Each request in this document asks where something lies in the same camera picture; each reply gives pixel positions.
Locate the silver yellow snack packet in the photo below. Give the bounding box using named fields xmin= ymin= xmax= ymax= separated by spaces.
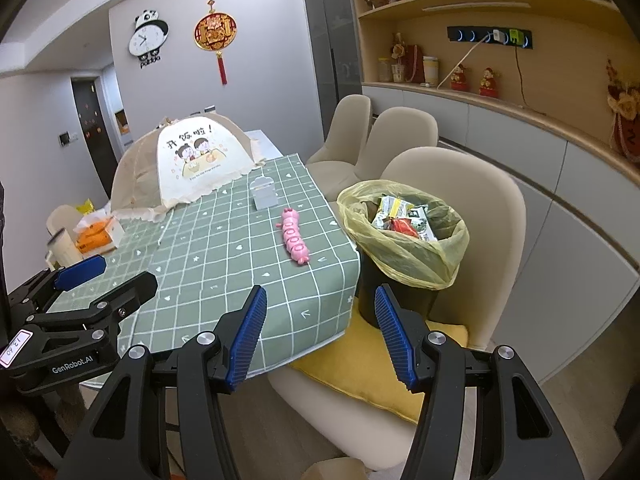
xmin=372 ymin=196 xmax=416 ymax=231

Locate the large brown doll ornament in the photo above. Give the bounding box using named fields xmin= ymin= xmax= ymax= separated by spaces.
xmin=606 ymin=59 xmax=640 ymax=161

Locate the green checked tablecloth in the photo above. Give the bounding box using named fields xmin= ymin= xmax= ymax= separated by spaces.
xmin=42 ymin=152 xmax=362 ymax=378

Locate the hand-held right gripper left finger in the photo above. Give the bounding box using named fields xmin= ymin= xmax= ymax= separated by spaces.
xmin=57 ymin=284 xmax=268 ymax=480

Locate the black cable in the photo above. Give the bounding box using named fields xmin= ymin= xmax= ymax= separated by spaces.
xmin=515 ymin=45 xmax=546 ymax=116

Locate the white container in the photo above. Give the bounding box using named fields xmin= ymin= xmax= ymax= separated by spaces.
xmin=45 ymin=227 xmax=85 ymax=268

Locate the black wall socket strip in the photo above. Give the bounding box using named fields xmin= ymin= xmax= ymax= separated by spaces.
xmin=446 ymin=25 xmax=535 ymax=50

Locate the wooden wall shelf unit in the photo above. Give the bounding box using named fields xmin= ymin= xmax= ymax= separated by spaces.
xmin=347 ymin=0 xmax=640 ymax=176

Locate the printed mesh food cover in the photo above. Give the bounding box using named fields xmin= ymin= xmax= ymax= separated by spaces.
xmin=110 ymin=114 xmax=268 ymax=223

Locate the red knot wall ornament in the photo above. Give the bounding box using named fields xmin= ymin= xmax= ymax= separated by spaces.
xmin=193 ymin=0 xmax=236 ymax=86

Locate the dark red gift bag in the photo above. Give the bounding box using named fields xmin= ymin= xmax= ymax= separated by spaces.
xmin=402 ymin=44 xmax=425 ymax=82

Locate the white sideboard cabinet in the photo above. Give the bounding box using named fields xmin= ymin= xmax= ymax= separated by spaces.
xmin=361 ymin=82 xmax=640 ymax=391

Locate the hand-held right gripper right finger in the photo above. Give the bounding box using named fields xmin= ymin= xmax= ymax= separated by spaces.
xmin=374 ymin=282 xmax=586 ymax=480

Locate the dark door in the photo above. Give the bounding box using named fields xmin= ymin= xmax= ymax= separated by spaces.
xmin=70 ymin=76 xmax=123 ymax=196

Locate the panda wall clock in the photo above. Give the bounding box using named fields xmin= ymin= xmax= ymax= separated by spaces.
xmin=128 ymin=9 xmax=168 ymax=68

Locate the sisal scratching post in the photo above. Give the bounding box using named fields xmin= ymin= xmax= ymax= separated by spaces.
xmin=50 ymin=382 xmax=88 ymax=461

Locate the flower ornament in cup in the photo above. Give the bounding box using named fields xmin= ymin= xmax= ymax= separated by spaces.
xmin=391 ymin=32 xmax=407 ymax=83

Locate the yellow seat cushion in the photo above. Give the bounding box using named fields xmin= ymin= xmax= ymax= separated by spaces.
xmin=290 ymin=315 xmax=468 ymax=426

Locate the white charger cable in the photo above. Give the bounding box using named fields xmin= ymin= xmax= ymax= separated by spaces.
xmin=422 ymin=40 xmax=496 ymax=88

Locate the pink caterpillar toy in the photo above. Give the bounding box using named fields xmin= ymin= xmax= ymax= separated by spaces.
xmin=280 ymin=207 xmax=311 ymax=266

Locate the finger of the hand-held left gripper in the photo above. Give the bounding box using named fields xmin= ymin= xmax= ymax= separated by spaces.
xmin=25 ymin=271 xmax=159 ymax=337
xmin=7 ymin=254 xmax=108 ymax=312

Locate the orange tissue box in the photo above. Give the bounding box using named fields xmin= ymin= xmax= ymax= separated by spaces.
xmin=74 ymin=215 xmax=126 ymax=253

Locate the black bin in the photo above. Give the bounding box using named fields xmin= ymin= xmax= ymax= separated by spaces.
xmin=356 ymin=247 xmax=441 ymax=328

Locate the red snack packet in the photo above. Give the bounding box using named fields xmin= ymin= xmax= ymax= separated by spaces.
xmin=390 ymin=217 xmax=421 ymax=238

